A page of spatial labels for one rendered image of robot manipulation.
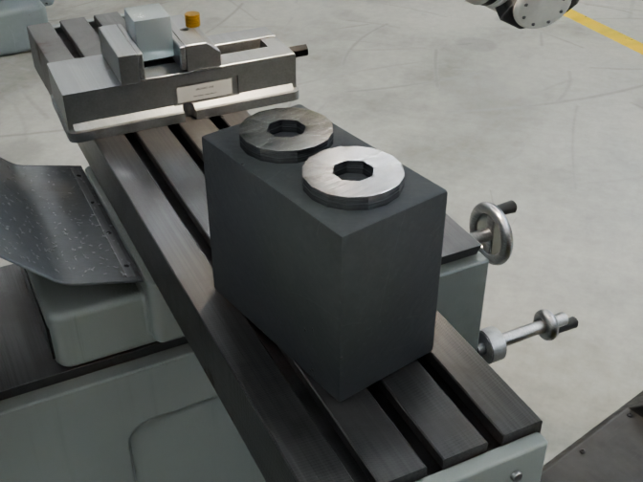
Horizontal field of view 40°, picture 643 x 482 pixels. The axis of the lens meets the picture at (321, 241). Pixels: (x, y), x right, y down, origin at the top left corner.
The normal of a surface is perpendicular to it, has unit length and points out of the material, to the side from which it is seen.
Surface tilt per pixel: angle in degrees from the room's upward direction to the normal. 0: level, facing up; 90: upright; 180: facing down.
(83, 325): 90
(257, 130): 0
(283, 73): 90
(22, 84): 0
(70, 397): 90
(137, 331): 90
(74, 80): 0
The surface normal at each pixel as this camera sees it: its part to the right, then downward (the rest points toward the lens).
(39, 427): 0.44, 0.51
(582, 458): 0.00, -0.82
